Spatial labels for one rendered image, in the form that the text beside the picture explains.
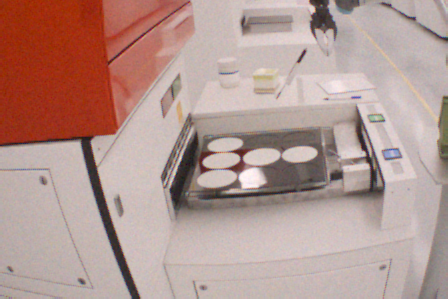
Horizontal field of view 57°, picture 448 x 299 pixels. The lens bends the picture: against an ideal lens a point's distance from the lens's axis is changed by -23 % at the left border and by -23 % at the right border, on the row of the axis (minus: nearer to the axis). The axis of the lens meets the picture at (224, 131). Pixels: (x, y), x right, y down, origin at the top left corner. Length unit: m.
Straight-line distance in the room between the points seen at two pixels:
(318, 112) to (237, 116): 0.25
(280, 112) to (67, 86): 0.94
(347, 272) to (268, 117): 0.67
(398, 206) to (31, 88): 0.86
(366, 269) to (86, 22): 0.85
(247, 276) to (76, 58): 0.65
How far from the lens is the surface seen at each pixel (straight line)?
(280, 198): 1.34
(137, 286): 0.97
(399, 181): 1.13
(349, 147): 1.49
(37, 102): 0.85
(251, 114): 1.62
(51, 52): 0.81
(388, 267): 1.20
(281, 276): 1.16
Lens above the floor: 1.49
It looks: 21 degrees down
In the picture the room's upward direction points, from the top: 8 degrees counter-clockwise
